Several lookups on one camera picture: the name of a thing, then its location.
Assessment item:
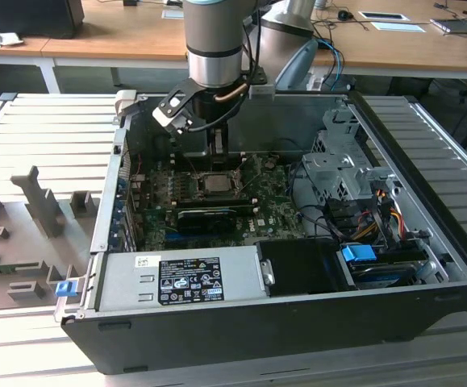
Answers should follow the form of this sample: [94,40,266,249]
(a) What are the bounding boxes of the metal drive cage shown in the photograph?
[300,106,400,203]

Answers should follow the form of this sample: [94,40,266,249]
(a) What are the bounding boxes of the black plastic air shroud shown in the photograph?
[256,239,357,298]

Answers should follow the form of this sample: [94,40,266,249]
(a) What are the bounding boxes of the black RAM stick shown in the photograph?
[178,196,258,212]

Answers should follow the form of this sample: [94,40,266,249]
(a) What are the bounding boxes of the grey tablet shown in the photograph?
[429,17,467,36]

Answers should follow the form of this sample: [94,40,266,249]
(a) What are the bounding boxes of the CPU socket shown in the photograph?
[190,170,245,201]

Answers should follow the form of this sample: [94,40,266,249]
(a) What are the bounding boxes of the black monitor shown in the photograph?
[0,0,85,40]

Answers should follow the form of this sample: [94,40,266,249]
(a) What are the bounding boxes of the black graphics card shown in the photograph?
[176,207,236,236]

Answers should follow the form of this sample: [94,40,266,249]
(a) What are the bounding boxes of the grey power supply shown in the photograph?
[97,245,267,314]

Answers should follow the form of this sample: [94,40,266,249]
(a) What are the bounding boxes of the blue case latch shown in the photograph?
[55,281,77,298]

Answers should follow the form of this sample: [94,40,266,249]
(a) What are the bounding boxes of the black open PC case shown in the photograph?
[60,89,467,376]

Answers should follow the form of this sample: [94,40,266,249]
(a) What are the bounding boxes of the wooden desk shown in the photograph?
[0,0,467,94]

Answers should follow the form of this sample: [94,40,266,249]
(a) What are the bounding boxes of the yellow and red wires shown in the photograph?
[353,200,404,239]

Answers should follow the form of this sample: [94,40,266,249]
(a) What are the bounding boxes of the green RAM stick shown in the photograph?
[0,261,41,277]

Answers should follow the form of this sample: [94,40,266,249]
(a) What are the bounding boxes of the brown parts rack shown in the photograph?
[0,164,102,312]

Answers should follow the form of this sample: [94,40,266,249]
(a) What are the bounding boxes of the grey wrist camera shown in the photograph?
[248,82,277,101]

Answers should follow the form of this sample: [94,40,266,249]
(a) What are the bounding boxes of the blue disk carrier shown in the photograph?
[340,243,376,265]

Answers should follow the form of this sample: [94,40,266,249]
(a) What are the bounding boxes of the disk drive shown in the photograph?
[349,260,422,289]

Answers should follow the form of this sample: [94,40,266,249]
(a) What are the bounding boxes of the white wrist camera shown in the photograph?
[152,105,193,135]

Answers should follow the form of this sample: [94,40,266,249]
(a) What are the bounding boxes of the green motherboard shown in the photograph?
[130,155,311,252]

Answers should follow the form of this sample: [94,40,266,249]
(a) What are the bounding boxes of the blue cable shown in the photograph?
[317,36,346,90]

